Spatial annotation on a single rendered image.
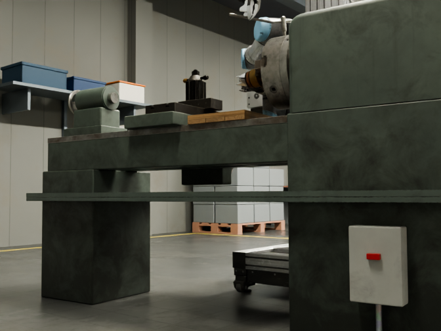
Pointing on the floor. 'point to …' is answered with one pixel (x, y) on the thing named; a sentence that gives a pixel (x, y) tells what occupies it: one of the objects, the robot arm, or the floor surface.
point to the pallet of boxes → (248, 176)
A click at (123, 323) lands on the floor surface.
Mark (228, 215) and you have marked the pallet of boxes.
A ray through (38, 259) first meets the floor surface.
